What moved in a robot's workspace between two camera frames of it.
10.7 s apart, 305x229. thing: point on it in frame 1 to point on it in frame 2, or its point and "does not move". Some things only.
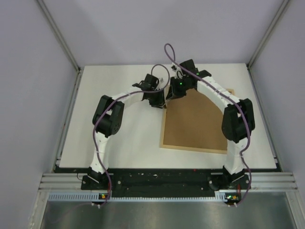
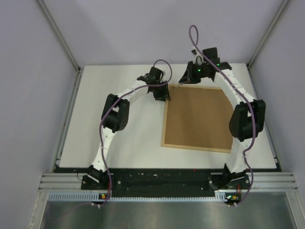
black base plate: x=167 y=183 does not move
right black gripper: x=174 y=92 to x=188 y=78
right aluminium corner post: x=281 y=8 does not move
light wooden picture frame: x=191 y=121 does not move
